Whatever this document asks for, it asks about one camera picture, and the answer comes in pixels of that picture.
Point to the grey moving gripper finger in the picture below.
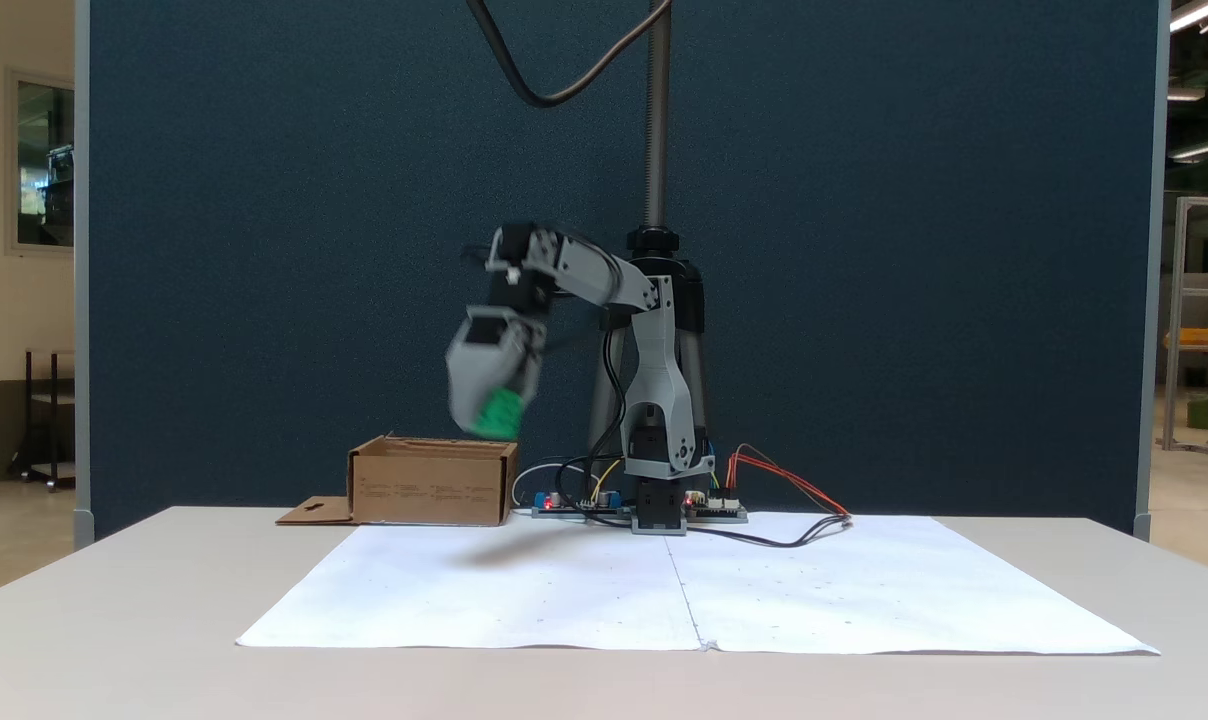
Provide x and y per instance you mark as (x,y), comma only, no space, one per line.
(529,380)

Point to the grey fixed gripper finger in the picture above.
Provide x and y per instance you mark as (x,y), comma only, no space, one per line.
(467,390)

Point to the green die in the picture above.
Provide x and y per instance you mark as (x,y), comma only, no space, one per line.
(499,415)

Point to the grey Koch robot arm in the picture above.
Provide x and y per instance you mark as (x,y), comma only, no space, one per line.
(654,390)

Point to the green bin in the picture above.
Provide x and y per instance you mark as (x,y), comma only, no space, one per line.
(1200,412)

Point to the open cardboard box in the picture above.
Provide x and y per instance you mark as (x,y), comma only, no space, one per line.
(434,490)

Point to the circuit board with blue parts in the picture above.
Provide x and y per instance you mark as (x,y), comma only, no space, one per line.
(604,500)

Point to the white paper sheet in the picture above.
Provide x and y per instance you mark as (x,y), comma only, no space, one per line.
(414,600)
(914,590)

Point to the circuit board with white connectors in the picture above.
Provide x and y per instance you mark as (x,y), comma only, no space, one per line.
(719,508)

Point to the dark blue partition panel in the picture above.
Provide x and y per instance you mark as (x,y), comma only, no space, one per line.
(264,250)

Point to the black shelf rack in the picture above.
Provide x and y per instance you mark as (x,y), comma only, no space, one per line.
(52,420)

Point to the yellow workbench top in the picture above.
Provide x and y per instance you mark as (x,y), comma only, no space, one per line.
(1204,341)

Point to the ceiling light strip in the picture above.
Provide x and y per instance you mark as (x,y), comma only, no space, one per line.
(1199,12)
(1204,148)

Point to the black camera tripod with pole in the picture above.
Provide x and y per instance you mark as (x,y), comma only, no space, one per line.
(657,150)

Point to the wall window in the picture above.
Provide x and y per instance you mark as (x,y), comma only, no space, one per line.
(44,165)

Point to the aluminium profile frame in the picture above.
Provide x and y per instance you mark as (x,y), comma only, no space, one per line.
(1176,330)

